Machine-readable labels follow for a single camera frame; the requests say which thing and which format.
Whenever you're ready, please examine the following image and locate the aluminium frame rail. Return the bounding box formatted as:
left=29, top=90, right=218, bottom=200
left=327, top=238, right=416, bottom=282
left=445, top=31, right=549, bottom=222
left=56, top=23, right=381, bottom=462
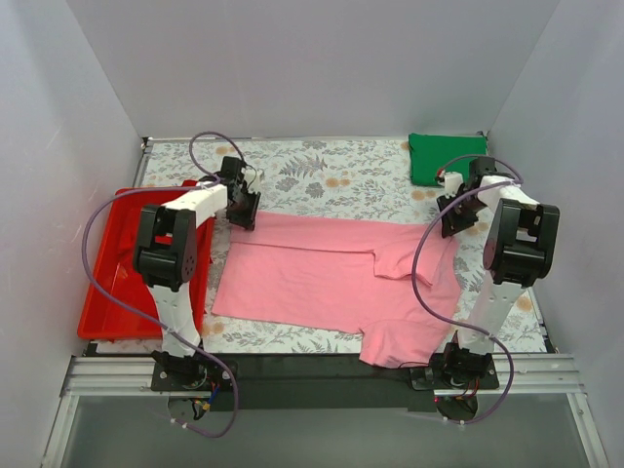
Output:
left=42, top=353, right=607, bottom=467

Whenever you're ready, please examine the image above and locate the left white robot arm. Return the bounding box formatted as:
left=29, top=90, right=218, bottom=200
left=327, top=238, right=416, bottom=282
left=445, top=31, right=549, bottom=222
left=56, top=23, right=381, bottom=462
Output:
left=133, top=156, right=260, bottom=390

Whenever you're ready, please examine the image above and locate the folded green t shirt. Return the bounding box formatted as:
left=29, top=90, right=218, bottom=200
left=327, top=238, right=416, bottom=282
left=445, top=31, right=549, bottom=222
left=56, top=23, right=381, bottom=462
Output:
left=408, top=134, right=488, bottom=186

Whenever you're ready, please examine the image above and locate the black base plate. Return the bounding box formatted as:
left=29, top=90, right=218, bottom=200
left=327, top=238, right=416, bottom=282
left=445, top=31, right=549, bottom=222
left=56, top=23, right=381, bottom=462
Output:
left=150, top=352, right=500, bottom=419

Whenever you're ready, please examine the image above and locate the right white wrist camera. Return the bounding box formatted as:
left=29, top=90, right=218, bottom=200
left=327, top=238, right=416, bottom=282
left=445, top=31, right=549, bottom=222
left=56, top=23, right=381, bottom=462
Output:
left=436, top=170, right=464, bottom=198

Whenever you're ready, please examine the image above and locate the red t shirt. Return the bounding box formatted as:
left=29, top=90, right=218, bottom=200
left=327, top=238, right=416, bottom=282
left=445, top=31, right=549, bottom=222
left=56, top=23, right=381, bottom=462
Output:
left=97, top=188, right=215, bottom=303

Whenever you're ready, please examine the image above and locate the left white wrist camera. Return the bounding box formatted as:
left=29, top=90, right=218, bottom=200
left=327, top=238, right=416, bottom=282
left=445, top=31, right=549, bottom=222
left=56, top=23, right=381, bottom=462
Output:
left=245, top=166, right=264, bottom=193

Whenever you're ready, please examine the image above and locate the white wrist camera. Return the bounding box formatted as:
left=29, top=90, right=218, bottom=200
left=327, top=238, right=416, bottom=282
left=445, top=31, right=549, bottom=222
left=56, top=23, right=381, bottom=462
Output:
left=436, top=170, right=464, bottom=198
left=245, top=166, right=264, bottom=193

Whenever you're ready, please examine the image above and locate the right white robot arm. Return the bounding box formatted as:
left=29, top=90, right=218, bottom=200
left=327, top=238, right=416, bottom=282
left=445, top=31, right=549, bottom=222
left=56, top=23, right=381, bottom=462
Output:
left=433, top=154, right=561, bottom=388

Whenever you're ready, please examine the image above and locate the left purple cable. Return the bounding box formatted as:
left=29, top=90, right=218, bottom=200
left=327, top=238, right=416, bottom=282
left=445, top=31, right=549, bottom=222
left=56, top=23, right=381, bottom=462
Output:
left=81, top=131, right=245, bottom=439

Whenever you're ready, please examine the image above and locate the pink t shirt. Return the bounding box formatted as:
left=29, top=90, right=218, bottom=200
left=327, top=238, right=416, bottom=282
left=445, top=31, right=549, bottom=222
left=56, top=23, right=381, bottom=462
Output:
left=212, top=212, right=461, bottom=368

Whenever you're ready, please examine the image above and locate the floral tablecloth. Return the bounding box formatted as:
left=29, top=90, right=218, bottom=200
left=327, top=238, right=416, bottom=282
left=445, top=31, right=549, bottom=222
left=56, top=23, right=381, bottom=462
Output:
left=135, top=136, right=553, bottom=353

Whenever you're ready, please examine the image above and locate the red plastic tray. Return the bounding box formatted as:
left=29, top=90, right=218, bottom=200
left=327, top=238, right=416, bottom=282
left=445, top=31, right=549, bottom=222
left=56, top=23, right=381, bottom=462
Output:
left=77, top=179, right=215, bottom=340

